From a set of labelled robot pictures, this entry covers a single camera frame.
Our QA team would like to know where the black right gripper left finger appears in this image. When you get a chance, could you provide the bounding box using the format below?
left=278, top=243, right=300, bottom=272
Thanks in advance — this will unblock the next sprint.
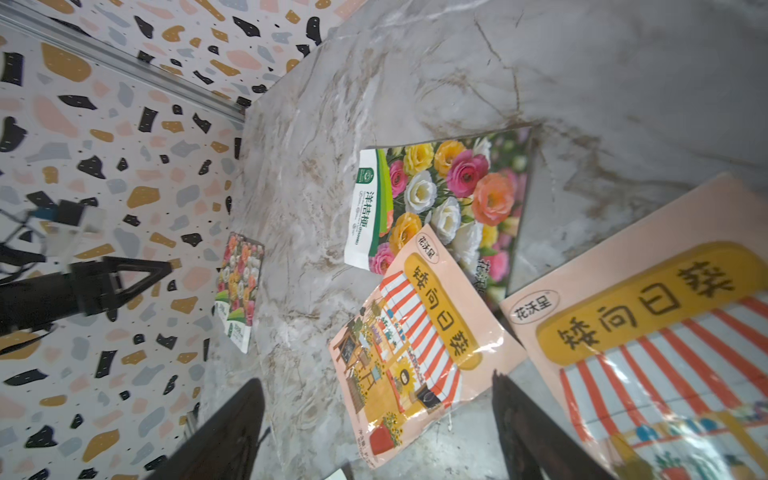
left=149, top=378, right=265, bottom=480

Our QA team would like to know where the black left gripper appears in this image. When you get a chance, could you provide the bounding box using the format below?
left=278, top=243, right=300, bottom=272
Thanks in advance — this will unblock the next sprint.
left=69, top=256, right=173, bottom=315

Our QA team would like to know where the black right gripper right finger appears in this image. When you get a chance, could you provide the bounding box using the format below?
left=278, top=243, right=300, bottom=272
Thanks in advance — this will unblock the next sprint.
left=492, top=373, right=613, bottom=479

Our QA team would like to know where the sunflower seed packet pink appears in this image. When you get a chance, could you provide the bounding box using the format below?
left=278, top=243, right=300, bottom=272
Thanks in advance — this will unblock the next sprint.
left=502, top=174, right=767, bottom=479
left=328, top=226, right=527, bottom=469

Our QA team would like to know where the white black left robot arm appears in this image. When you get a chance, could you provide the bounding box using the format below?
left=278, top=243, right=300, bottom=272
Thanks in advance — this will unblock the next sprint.
left=1, top=241, right=174, bottom=335

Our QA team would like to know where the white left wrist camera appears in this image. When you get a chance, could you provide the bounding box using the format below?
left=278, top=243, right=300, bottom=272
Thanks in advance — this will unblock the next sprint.
left=32, top=200, right=107, bottom=259

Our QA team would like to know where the left aluminium corner post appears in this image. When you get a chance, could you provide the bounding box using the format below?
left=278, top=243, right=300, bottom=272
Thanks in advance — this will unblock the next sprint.
left=1, top=1, right=245, bottom=125

